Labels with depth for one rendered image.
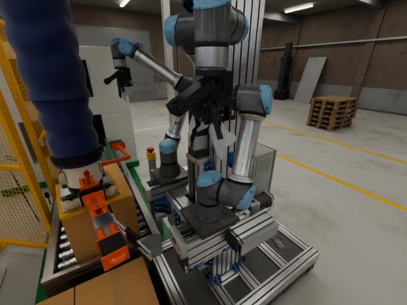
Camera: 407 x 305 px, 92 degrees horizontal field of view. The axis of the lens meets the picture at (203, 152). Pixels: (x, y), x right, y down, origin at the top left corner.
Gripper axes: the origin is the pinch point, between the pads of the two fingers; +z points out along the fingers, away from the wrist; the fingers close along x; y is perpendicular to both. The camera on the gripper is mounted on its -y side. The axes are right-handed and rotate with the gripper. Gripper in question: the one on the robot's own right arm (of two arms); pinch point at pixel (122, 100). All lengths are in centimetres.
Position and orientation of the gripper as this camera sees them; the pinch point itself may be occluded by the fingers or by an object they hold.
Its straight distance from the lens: 143.2
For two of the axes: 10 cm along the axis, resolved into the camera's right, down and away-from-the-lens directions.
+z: 0.0, 9.1, 4.1
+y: 8.5, -2.2, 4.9
